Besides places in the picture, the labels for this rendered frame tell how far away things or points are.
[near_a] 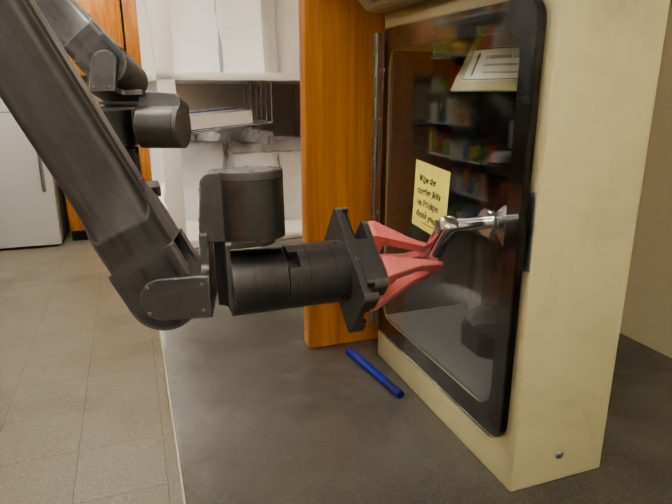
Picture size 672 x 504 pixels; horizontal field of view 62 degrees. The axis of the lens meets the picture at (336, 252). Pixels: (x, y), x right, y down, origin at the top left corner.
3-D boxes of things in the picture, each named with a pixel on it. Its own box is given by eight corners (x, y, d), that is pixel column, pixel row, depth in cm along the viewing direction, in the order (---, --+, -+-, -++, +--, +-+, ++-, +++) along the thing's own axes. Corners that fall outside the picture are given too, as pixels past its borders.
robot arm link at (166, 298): (159, 290, 53) (141, 322, 45) (146, 168, 51) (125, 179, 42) (285, 282, 55) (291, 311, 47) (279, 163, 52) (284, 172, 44)
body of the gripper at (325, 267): (352, 204, 53) (275, 210, 51) (386, 296, 47) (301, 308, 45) (338, 244, 58) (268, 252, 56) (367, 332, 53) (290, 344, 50)
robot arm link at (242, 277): (215, 306, 52) (224, 327, 47) (209, 232, 50) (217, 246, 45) (288, 296, 54) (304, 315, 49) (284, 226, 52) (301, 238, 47)
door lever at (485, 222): (460, 282, 58) (450, 261, 59) (500, 224, 50) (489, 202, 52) (413, 288, 56) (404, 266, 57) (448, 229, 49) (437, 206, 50)
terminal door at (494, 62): (378, 324, 82) (384, 29, 71) (505, 445, 54) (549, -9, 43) (373, 325, 81) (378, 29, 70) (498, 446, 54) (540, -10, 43)
